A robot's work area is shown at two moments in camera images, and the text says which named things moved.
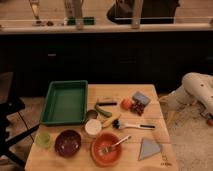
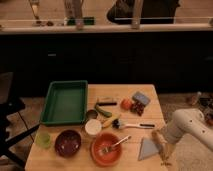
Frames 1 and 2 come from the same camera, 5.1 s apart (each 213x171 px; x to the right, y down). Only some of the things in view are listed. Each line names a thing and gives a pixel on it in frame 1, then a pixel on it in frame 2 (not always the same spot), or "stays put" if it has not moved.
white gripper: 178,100 → 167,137
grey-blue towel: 148,148 stays put
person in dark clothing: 153,12 stays put
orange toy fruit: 125,104 stays put
